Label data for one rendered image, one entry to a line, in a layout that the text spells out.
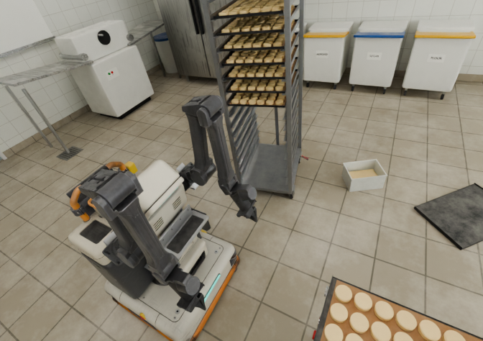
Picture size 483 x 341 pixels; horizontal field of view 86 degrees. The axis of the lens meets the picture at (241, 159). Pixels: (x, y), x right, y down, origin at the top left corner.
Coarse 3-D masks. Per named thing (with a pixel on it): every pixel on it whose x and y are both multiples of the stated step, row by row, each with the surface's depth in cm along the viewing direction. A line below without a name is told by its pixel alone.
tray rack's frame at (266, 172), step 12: (300, 0) 179; (300, 12) 184; (300, 24) 189; (300, 36) 194; (300, 48) 200; (300, 60) 206; (300, 72) 212; (300, 84) 218; (300, 96) 226; (276, 108) 242; (300, 108) 233; (276, 120) 251; (300, 120) 241; (276, 132) 260; (300, 132) 249; (264, 144) 274; (300, 144) 258; (264, 156) 259; (276, 156) 256; (252, 168) 247; (264, 168) 245; (276, 168) 243; (252, 180) 235; (264, 180) 233; (276, 180) 231
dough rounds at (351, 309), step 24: (336, 288) 82; (336, 312) 77; (360, 312) 78; (384, 312) 76; (408, 312) 75; (336, 336) 73; (360, 336) 74; (384, 336) 71; (408, 336) 71; (432, 336) 70; (456, 336) 69
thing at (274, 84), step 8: (240, 80) 184; (248, 80) 182; (256, 80) 180; (264, 80) 178; (272, 80) 176; (280, 80) 175; (232, 88) 175; (240, 88) 174; (248, 88) 173; (256, 88) 174; (264, 88) 172; (272, 88) 168; (280, 88) 166
